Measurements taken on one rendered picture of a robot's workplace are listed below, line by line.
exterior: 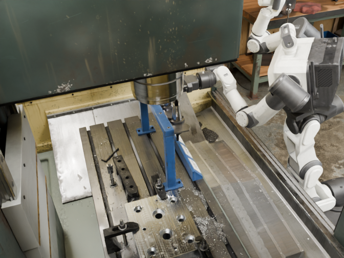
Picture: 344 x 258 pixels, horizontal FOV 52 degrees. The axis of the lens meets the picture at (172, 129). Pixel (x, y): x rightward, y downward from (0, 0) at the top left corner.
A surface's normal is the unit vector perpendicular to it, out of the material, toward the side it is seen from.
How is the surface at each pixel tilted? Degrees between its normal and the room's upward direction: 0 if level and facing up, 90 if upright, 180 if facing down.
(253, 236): 7
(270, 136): 0
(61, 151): 25
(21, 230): 90
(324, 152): 0
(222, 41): 90
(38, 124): 90
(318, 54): 17
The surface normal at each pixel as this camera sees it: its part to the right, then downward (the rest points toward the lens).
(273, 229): 0.01, -0.71
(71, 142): 0.09, -0.50
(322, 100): -0.38, 0.67
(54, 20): 0.32, 0.56
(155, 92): 0.01, 0.60
